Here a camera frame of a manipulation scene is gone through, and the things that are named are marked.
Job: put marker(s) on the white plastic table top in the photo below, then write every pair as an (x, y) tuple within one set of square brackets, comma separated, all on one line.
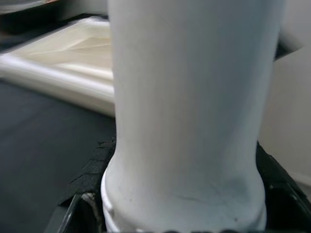
[(60, 72)]

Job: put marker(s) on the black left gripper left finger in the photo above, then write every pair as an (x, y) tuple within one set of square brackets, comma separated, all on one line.
[(92, 174)]

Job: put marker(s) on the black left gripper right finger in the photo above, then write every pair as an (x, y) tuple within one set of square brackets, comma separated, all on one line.
[(279, 194)]

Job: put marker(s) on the white plastic table leg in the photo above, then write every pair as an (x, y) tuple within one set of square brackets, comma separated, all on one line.
[(189, 109)]

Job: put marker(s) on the black tablecloth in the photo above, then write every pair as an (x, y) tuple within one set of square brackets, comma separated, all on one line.
[(36, 145)]

